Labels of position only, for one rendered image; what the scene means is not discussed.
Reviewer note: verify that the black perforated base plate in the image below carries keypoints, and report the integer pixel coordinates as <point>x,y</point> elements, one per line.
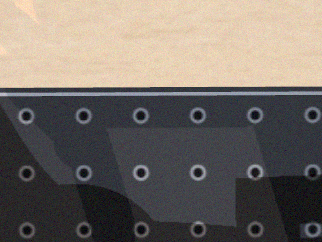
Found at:
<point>161,164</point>

